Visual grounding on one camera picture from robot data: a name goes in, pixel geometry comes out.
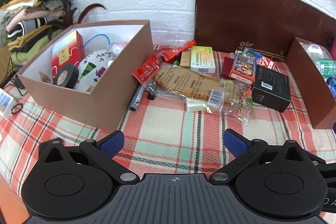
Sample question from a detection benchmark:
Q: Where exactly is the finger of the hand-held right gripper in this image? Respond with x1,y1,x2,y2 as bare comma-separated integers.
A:
305,151,327,165

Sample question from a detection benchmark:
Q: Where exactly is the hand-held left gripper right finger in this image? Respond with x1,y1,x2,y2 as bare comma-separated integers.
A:
209,129,307,186

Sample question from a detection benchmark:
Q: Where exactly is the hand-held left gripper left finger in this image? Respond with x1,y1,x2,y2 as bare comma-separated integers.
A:
39,131,139,185

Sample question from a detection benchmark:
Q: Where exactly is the grey marker pen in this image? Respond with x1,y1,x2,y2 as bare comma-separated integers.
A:
129,84,145,112

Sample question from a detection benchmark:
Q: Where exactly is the brown cardboard box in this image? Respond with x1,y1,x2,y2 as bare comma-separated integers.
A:
17,20,153,132
286,37,336,130

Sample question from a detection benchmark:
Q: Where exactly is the black box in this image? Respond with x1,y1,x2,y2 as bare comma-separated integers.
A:
251,64,292,113

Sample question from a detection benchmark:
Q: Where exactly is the dark red box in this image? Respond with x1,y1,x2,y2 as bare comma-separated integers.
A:
221,57,237,80

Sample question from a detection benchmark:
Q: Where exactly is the orange colourful box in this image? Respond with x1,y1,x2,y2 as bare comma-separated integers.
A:
228,52,258,83

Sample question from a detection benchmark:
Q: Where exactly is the bagged woven insoles red header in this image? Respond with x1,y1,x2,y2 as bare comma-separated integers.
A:
132,53,252,111

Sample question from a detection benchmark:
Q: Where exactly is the bag of colourful beads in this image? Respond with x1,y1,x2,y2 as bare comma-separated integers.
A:
237,84,253,126

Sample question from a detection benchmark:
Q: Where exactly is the plaid blanket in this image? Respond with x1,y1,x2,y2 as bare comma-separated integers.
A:
0,44,336,203

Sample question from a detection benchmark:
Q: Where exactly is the small white box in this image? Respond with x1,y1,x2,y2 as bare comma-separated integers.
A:
185,97,210,112

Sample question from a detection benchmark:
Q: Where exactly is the blue bottle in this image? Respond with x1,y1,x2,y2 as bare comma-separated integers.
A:
326,77,336,102

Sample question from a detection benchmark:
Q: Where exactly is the white printed pouch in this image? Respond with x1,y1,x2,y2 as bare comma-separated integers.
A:
74,50,114,93

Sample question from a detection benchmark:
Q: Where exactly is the black tape roll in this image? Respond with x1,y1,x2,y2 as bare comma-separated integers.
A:
52,66,79,89

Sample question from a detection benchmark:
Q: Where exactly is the red white pack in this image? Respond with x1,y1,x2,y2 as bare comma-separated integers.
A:
259,57,275,70

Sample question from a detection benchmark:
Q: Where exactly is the green bottle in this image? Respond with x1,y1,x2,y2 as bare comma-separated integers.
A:
315,59,336,76

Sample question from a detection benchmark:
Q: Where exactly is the green white medicine box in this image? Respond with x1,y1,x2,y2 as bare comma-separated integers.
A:
190,46,216,74

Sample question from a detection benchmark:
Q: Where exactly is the blue colourful box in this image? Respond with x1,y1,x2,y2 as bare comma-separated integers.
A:
241,47,266,63

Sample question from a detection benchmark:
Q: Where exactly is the white plastic bundle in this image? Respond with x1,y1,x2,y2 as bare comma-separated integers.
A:
110,42,130,58

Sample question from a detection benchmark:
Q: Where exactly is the tan box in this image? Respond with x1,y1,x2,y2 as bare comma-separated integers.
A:
180,51,192,69

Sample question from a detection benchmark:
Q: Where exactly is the red gift box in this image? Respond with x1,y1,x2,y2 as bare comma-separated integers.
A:
52,30,85,77

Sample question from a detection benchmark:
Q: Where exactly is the pink bottle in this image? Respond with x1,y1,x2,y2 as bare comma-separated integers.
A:
328,33,336,58

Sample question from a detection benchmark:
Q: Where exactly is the white device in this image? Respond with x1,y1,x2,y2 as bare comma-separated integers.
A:
0,88,17,123

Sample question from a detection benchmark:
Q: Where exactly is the clear plastic wrap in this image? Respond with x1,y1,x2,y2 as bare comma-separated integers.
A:
154,31,195,47

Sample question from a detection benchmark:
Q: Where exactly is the brown headboard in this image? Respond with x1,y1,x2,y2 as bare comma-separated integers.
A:
194,0,336,65

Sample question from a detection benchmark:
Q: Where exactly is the plain cardboard carton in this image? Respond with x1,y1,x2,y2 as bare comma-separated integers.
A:
0,48,12,83

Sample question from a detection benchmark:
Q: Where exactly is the dark red feather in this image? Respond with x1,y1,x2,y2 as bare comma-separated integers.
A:
77,4,106,24

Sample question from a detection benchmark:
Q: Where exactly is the pile of folded clothes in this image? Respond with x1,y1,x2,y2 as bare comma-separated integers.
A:
0,0,79,64

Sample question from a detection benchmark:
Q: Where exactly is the blue cable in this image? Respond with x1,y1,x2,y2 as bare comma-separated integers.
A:
83,34,111,50

